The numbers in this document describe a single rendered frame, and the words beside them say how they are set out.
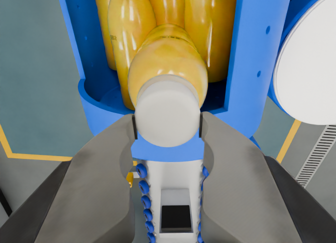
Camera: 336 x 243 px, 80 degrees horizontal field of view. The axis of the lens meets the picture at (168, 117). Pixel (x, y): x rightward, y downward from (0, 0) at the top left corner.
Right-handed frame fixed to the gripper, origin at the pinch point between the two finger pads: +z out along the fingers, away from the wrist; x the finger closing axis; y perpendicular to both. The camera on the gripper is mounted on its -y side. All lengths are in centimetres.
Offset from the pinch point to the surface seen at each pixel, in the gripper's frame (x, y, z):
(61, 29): -70, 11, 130
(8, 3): -97, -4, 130
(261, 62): 9.5, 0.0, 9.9
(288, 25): 21.1, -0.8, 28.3
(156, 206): -7, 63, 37
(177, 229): 1, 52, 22
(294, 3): 23.2, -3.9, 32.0
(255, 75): 8.9, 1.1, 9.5
